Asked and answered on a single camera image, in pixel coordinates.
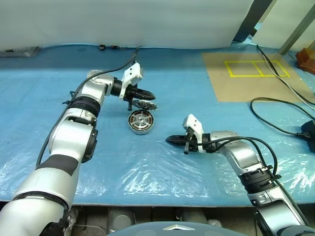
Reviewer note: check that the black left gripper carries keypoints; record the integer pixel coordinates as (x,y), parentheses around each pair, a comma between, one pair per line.
(130,94)

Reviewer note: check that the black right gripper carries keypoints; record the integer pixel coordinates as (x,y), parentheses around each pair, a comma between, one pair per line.
(190,143)

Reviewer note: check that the finned round motor lid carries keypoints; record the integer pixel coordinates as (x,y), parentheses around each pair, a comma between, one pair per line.
(150,105)

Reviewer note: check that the silver spoked rotor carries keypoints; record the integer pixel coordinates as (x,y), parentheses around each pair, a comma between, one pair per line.
(140,121)

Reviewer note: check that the round copper-wound motor housing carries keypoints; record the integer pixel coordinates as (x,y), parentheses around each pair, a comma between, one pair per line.
(143,132)

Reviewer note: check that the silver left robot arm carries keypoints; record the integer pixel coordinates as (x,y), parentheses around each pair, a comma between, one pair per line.
(69,132)

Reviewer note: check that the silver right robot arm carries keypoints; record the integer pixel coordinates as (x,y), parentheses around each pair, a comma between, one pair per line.
(243,152)

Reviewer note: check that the blue plastic table sheet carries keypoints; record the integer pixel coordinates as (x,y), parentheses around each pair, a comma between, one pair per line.
(172,73)

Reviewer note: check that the small black clip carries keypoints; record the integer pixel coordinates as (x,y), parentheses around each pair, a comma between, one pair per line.
(101,47)

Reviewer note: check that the brown cardboard sheet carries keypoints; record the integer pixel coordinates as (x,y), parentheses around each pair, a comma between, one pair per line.
(233,88)

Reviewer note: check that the grey rounded cylinder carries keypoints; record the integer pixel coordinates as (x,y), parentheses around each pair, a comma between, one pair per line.
(120,218)
(194,215)

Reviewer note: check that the white backdrop sheet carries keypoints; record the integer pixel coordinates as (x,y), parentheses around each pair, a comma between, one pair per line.
(110,22)

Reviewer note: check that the grey-blue robot torso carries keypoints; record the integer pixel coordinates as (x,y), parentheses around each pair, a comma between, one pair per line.
(169,229)

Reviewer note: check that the grey ribbed vent box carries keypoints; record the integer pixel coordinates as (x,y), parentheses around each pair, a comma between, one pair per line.
(18,51)

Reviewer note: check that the black power adapter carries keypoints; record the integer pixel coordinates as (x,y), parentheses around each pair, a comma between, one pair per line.
(312,130)

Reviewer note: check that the white panel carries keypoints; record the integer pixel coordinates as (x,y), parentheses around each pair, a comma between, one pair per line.
(275,19)

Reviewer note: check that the orange wooden blocks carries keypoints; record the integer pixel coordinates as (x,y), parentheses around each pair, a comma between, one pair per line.
(307,61)

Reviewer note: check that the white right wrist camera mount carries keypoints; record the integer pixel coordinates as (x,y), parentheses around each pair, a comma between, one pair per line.
(194,123)

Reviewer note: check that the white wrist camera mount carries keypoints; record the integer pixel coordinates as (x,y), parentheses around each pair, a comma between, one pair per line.
(194,123)
(133,72)

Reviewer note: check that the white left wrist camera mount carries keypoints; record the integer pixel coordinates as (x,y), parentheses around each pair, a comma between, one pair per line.
(133,72)

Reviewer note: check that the slanted aluminium frame post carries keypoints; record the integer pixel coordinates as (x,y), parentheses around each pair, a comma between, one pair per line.
(295,34)

